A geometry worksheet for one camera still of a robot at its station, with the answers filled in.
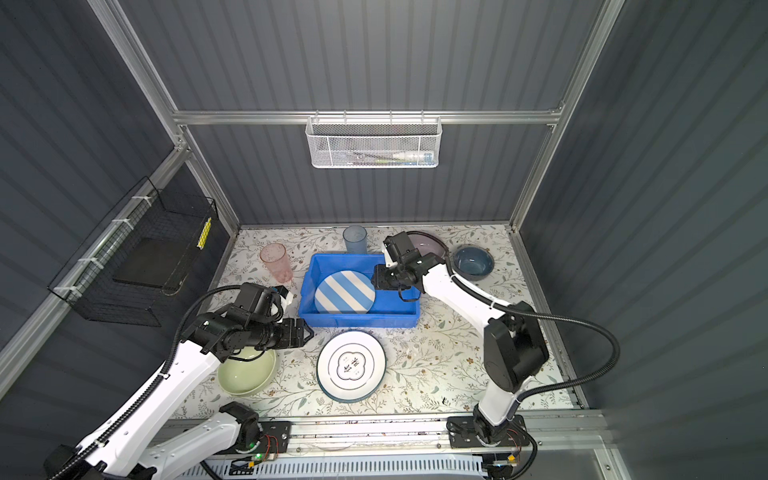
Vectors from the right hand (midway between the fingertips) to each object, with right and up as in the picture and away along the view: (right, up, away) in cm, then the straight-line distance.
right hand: (379, 282), depth 86 cm
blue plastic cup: (-9, +14, +19) cm, 25 cm away
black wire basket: (-60, +2, -25) cm, 65 cm away
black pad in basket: (-59, +6, -10) cm, 60 cm away
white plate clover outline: (-8, -23, -3) cm, 25 cm away
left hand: (-19, -13, -11) cm, 25 cm away
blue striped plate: (-12, -5, +13) cm, 18 cm away
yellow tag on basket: (-49, +13, -4) cm, 51 cm away
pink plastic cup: (-34, +7, +10) cm, 36 cm away
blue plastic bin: (+4, -9, +11) cm, 15 cm away
